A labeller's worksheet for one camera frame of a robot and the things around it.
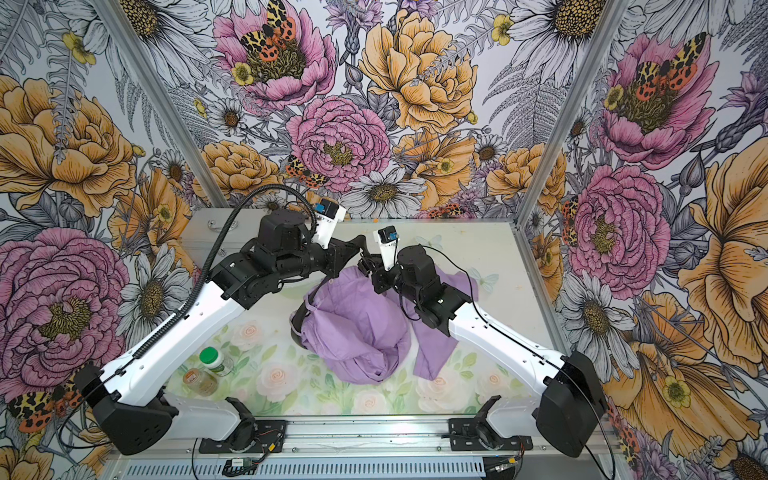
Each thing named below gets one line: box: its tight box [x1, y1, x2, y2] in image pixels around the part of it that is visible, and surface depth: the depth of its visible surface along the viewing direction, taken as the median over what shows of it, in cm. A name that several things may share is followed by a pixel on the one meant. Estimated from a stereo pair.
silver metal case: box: [181, 208, 265, 270], surface depth 101 cm
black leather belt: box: [291, 276, 334, 350], surface depth 72 cm
